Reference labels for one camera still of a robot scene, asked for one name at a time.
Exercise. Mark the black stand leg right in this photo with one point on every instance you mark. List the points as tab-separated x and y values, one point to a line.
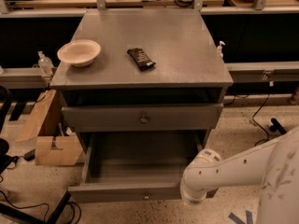
276	126

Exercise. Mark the black stand leg left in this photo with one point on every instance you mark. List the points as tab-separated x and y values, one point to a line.
15	214

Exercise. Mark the white pump bottle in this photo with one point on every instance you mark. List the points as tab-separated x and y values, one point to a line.
220	47

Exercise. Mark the white bowl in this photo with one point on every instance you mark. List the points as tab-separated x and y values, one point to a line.
79	53

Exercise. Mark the grey drawer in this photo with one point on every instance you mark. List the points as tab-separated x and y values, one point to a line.
135	166
125	118

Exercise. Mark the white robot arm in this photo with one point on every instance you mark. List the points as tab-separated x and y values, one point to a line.
273	166

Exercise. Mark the grey drawer cabinet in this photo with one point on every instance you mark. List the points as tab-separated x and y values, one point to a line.
188	69

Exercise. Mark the black stand leg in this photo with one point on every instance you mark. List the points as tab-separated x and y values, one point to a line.
15	214
276	126

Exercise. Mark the orange bottle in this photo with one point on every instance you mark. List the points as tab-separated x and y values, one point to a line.
294	100

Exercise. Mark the black snack packet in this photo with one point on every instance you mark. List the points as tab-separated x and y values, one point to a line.
141	59

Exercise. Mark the clear sanitizer bottle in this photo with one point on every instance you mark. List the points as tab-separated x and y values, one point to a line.
45	63

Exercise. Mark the cardboard box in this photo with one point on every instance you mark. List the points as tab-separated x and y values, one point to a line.
42	127

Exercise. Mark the grey top drawer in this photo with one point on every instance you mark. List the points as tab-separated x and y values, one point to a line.
125	118

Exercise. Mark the black chair left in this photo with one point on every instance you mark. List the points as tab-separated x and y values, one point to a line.
7	157

